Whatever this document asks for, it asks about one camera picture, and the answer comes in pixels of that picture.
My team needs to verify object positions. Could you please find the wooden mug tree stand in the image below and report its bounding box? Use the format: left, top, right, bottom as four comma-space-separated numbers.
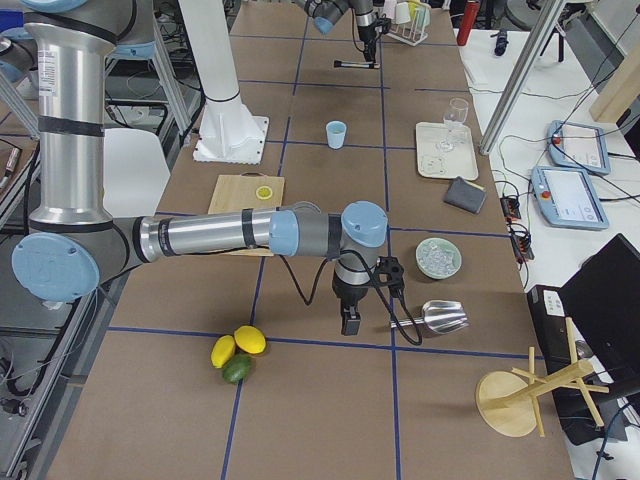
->
475, 317, 609, 437

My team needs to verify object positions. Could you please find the teach pendant tablet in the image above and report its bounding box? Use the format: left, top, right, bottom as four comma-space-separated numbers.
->
531, 166, 609, 231
547, 120, 611, 175

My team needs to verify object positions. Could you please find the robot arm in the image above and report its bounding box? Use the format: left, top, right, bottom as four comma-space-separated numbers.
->
11, 1, 388, 335
294, 0, 379, 63

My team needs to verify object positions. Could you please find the near teach pendant tablet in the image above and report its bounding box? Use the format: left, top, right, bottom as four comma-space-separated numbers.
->
531, 166, 609, 231

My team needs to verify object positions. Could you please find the bamboo cutting board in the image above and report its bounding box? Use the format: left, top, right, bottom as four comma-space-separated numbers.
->
208, 174, 285, 249

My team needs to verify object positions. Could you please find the light blue plastic cup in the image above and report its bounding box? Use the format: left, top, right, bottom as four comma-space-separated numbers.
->
325, 120, 347, 150

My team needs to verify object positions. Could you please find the red cylinder bottle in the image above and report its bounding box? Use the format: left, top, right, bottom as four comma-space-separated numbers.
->
456, 0, 480, 46

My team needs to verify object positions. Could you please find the yellow lemon slice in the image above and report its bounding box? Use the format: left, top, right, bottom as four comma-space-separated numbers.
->
255, 185, 273, 200

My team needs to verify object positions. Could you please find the steel muddler black tip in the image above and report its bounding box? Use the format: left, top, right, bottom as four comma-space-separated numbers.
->
333, 60, 380, 70

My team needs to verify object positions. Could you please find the far teach pendant tablet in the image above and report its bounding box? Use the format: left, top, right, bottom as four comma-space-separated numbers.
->
547, 120, 611, 175

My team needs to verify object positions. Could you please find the green plastic cup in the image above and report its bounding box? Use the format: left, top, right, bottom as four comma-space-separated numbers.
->
416, 2, 431, 31

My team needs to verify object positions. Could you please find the white wire cup rack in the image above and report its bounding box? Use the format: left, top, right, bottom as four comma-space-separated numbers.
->
380, 0, 428, 46

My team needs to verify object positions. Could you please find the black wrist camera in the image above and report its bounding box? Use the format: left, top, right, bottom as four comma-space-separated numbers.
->
374, 256, 405, 299
376, 16, 392, 35

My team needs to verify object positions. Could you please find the white plastic chair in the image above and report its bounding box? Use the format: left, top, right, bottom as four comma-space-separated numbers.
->
104, 128, 170, 218

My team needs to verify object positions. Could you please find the white plastic cup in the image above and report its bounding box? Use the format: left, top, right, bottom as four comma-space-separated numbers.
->
394, 1, 411, 25

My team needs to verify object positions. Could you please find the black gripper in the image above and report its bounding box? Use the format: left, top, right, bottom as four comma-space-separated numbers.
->
332, 277, 371, 336
357, 24, 377, 63

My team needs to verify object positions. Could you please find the green bowl of ice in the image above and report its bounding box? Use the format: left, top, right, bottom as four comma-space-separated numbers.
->
415, 238, 462, 280

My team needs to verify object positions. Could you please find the aluminium frame post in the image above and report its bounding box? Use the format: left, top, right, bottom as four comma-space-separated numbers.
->
479, 0, 568, 155

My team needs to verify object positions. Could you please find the grey folded cloth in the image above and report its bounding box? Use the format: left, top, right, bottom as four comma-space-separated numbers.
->
443, 177, 486, 214

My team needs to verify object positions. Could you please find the clear wine glass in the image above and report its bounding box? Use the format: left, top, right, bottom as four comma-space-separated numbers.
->
436, 98, 469, 152

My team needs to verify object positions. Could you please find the cream bear serving tray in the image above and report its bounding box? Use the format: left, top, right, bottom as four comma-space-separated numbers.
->
415, 122, 479, 181

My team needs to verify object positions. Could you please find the steel ice scoop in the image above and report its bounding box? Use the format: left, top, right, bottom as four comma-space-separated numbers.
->
390, 300, 470, 338

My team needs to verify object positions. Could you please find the whole yellow lemon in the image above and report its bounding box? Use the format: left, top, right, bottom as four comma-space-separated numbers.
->
233, 325, 267, 355

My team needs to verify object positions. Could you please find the green lime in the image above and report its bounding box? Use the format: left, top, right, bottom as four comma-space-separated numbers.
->
222, 353, 252, 384

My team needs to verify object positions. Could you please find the yellow plastic cup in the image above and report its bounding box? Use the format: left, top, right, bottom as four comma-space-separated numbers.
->
408, 1, 421, 19

